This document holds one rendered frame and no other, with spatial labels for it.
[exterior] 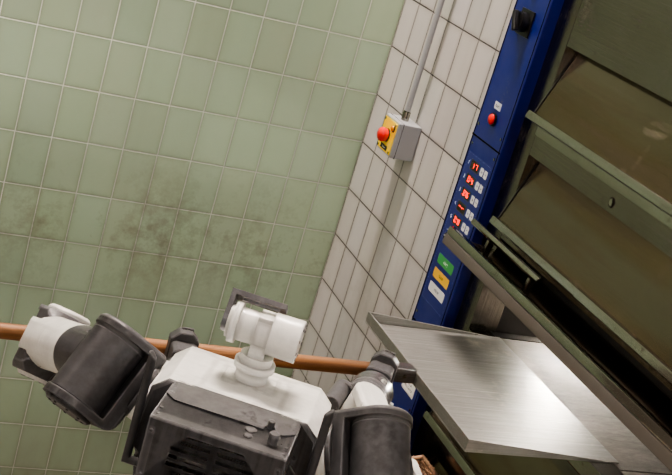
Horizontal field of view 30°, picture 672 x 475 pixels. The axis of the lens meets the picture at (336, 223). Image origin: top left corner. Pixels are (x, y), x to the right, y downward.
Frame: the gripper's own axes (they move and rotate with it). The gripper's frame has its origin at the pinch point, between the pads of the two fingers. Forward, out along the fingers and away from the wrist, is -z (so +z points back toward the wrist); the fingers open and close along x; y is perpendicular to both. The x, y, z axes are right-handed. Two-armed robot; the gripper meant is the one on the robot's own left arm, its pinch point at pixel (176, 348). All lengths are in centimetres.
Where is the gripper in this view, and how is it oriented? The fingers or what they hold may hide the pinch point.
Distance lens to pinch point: 243.1
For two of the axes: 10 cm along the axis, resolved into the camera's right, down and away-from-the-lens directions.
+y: 9.4, 1.9, 2.9
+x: -2.8, 9.1, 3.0
